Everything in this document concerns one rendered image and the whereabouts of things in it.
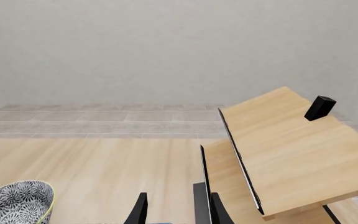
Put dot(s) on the small black block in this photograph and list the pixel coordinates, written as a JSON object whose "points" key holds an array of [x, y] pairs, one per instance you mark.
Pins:
{"points": [[319, 107]]}

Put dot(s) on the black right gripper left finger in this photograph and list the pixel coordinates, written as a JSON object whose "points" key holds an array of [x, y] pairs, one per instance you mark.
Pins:
{"points": [[139, 212]]}

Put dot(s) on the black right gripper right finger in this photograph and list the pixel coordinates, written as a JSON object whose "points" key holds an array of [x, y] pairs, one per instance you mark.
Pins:
{"points": [[218, 213]]}

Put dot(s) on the black white patterned bowl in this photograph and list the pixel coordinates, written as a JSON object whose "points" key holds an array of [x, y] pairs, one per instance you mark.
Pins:
{"points": [[14, 198]]}

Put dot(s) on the pale wooden drawer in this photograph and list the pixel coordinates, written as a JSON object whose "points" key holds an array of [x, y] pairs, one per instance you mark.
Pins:
{"points": [[221, 163]]}

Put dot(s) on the pale wooden cabinet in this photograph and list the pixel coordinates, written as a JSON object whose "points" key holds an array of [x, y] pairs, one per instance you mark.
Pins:
{"points": [[291, 151]]}

